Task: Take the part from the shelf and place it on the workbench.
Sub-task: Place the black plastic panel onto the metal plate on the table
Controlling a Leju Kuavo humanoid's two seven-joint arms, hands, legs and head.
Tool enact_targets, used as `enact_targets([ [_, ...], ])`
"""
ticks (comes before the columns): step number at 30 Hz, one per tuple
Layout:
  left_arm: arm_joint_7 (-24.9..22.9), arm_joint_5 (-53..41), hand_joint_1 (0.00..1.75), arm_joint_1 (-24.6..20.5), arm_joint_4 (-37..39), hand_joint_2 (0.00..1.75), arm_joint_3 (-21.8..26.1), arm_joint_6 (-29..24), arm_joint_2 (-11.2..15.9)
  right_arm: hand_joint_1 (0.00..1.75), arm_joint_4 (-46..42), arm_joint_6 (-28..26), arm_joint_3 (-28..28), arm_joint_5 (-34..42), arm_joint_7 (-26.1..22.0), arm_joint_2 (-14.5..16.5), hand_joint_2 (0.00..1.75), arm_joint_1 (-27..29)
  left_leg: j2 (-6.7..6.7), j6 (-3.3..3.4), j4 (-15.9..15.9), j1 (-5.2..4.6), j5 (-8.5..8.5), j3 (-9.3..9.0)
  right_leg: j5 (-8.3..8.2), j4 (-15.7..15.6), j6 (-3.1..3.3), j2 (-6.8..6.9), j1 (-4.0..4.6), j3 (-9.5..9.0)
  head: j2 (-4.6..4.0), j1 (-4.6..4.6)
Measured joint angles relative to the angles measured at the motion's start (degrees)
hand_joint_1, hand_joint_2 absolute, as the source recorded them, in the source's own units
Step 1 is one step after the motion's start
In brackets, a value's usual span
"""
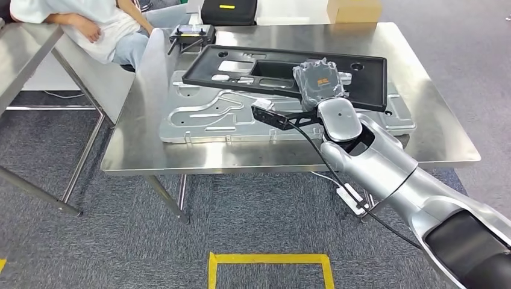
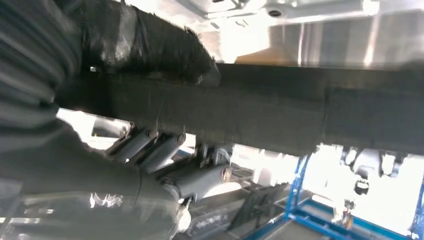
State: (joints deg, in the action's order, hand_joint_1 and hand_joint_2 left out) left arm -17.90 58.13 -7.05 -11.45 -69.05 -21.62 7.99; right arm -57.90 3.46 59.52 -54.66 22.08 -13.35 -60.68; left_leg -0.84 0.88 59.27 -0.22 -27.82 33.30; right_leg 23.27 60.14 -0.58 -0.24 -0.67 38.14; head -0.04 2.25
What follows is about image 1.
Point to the person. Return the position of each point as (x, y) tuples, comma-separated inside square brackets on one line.
[(100, 28)]

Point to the black plastic panel part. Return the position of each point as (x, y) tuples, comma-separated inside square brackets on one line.
[(371, 87)]

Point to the black device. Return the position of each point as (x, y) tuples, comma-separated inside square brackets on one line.
[(191, 36)]

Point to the tan box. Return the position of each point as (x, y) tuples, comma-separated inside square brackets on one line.
[(353, 10)]

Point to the steel workbench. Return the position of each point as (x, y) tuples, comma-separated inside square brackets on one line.
[(139, 147), (24, 52)]

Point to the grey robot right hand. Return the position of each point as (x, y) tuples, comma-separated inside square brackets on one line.
[(319, 81)]

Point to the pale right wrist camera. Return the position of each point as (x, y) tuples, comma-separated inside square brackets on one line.
[(263, 104)]

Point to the yellow floor tape square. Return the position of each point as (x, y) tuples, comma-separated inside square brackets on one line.
[(271, 258)]

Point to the white power strip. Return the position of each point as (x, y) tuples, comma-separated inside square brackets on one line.
[(351, 199)]

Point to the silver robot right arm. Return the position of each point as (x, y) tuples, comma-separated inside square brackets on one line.
[(383, 171)]

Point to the white cabinet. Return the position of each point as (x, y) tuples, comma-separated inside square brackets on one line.
[(44, 79)]

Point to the black camera bracket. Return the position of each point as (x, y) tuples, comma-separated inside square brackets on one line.
[(279, 118)]

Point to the grey sheet metal part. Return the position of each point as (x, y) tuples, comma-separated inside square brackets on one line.
[(199, 119)]

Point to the black office chair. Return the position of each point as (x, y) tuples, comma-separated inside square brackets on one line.
[(127, 68)]

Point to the black bag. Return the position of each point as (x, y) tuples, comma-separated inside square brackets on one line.
[(229, 12)]

